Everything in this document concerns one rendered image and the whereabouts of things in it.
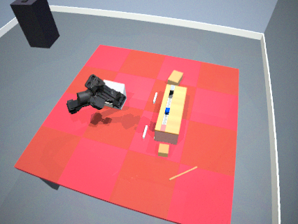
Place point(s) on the small blue block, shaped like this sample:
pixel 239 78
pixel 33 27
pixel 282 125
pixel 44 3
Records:
pixel 167 111

